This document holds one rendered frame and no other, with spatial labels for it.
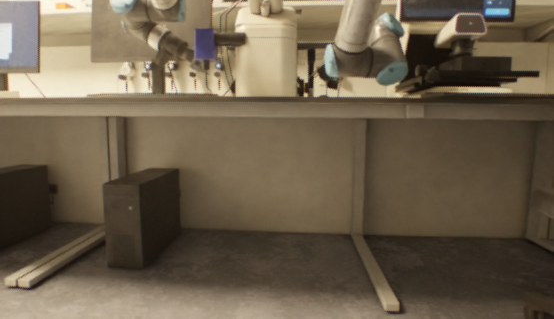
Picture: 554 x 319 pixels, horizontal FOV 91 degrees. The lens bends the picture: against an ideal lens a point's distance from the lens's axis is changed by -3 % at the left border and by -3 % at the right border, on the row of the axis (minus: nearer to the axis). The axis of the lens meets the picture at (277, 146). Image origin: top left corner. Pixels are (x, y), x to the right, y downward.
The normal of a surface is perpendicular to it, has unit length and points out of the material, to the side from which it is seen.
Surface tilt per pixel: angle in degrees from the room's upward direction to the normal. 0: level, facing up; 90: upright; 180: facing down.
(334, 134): 90
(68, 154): 90
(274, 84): 90
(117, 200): 90
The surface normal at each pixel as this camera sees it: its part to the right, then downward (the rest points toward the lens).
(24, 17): 0.01, 0.03
